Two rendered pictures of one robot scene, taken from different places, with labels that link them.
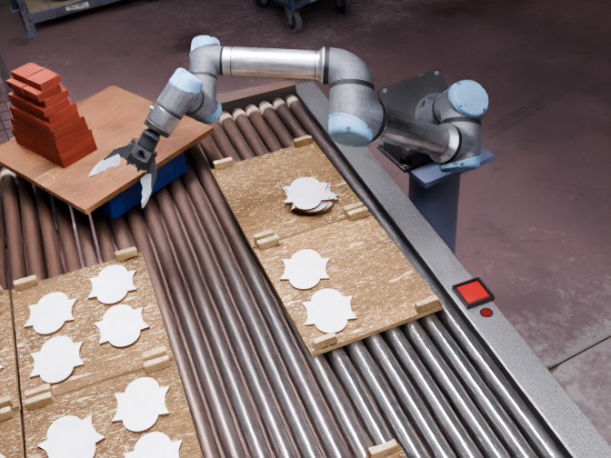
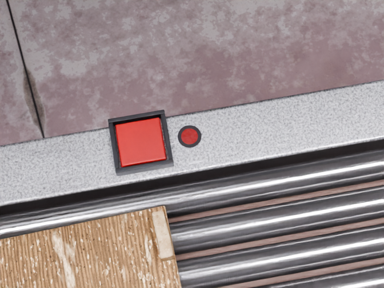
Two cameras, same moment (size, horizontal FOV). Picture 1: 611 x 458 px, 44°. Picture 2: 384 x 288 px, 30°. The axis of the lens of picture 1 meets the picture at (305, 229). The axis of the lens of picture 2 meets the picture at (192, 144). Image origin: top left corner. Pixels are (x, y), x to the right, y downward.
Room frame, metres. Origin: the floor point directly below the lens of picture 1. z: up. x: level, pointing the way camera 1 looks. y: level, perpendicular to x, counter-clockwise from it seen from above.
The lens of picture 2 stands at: (1.18, -0.10, 1.81)
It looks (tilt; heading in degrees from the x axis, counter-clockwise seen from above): 71 degrees down; 280
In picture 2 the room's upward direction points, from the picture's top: 3 degrees counter-clockwise
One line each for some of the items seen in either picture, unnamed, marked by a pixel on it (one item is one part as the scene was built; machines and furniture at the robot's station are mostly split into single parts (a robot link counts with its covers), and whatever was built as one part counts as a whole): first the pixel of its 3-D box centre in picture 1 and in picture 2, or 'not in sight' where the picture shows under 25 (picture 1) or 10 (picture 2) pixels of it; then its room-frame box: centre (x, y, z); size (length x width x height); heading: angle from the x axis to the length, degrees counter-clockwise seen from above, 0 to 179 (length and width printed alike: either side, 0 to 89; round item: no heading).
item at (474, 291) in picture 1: (473, 293); (140, 143); (1.30, -0.40, 0.92); 0.06 x 0.06 x 0.01; 17
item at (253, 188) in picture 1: (285, 191); not in sight; (1.79, 0.05, 0.93); 0.41 x 0.35 x 0.02; 18
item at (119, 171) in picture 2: (473, 293); (140, 142); (1.30, -0.40, 0.92); 0.08 x 0.08 x 0.02; 17
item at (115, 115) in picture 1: (100, 142); not in sight; (2.00, 0.61, 1.03); 0.50 x 0.50 x 0.02; 47
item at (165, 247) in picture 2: (426, 303); (163, 236); (1.25, -0.27, 0.95); 0.06 x 0.02 x 0.03; 108
